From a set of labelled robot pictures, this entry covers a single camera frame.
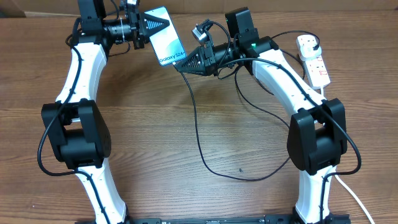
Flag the blue Galaxy smartphone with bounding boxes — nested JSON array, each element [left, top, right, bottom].
[[145, 6, 187, 66]]

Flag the black USB charging cable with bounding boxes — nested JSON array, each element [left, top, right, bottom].
[[172, 30, 321, 182]]

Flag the white power strip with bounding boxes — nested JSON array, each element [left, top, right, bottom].
[[303, 56, 331, 90]]

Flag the white USB charger plug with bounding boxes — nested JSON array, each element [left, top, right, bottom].
[[296, 34, 322, 61]]

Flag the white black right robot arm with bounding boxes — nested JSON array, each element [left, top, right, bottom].
[[177, 7, 350, 223]]

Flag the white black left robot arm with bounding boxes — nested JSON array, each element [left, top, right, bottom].
[[37, 1, 172, 223]]

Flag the white power strip cord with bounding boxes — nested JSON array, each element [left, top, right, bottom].
[[319, 86, 376, 224]]

